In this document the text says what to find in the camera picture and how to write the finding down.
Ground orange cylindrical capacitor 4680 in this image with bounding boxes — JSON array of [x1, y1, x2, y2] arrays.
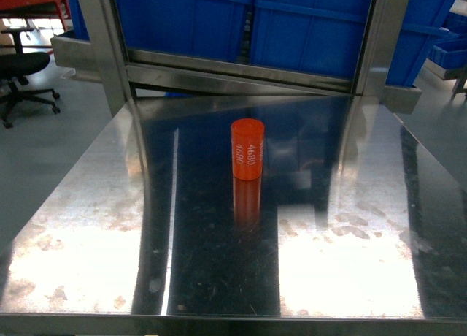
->
[[231, 118, 265, 181]]

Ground blue plastic bin left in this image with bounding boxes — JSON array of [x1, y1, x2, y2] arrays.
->
[[115, 0, 252, 62]]

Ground blue plastic bin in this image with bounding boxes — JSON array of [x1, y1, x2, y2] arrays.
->
[[115, 0, 252, 62], [250, 0, 371, 79]]

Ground blue plastic bin right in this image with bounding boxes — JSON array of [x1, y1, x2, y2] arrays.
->
[[250, 0, 371, 79]]

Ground blue bin far left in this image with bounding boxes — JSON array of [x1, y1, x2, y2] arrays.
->
[[68, 0, 90, 41]]

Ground blue bin far right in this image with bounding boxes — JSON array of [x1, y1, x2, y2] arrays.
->
[[386, 0, 455, 87]]

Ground black office chair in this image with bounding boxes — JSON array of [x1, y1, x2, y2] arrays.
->
[[1, 27, 61, 129]]

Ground stainless steel rack frame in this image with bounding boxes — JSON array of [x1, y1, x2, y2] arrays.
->
[[52, 0, 421, 113]]

